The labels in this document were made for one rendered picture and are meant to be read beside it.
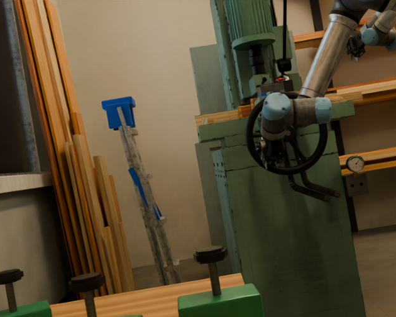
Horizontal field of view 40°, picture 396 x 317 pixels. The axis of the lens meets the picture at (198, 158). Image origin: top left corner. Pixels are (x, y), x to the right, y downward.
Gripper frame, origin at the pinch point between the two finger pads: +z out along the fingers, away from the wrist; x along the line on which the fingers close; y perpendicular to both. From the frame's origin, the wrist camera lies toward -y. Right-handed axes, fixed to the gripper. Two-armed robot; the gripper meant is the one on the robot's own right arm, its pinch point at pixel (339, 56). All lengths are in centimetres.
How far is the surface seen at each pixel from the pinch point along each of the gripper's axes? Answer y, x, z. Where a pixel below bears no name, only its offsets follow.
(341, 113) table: 62, -39, -31
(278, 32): 11, -48, -15
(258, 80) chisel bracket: 42, -64, -17
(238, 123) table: 63, -74, -14
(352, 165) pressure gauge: 83, -37, -28
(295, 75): 30, -39, -10
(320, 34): -92, 61, 72
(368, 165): -4, 105, 100
